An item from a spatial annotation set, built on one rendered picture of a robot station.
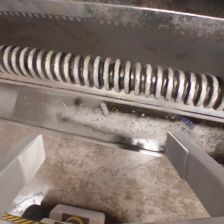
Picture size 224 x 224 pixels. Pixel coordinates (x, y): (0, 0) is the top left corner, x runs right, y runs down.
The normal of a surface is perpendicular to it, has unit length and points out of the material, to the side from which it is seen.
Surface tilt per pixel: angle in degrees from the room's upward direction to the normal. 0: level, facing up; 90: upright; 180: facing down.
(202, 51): 90
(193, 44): 90
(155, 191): 0
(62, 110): 0
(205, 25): 90
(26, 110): 0
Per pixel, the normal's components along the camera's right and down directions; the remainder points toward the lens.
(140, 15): -0.20, 0.97
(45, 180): -0.10, -0.15
